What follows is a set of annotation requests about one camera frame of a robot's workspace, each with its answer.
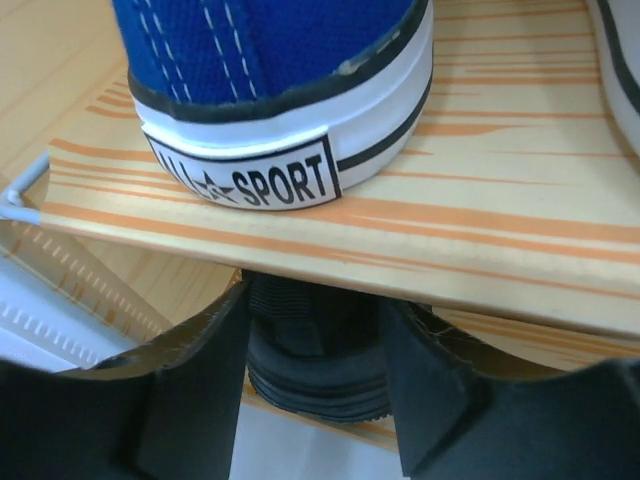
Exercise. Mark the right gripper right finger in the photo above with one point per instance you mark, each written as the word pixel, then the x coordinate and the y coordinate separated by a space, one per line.
pixel 453 422

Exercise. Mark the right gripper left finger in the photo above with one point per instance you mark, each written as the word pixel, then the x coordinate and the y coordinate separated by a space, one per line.
pixel 167 409

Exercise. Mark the black shoe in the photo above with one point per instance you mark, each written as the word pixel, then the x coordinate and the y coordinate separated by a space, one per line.
pixel 315 350

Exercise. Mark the blue sneaker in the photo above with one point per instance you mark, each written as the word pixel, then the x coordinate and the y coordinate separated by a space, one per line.
pixel 276 105
pixel 616 28

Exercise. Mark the wood pattern shoe cabinet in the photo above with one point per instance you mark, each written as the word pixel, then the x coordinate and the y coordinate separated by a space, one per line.
pixel 514 210

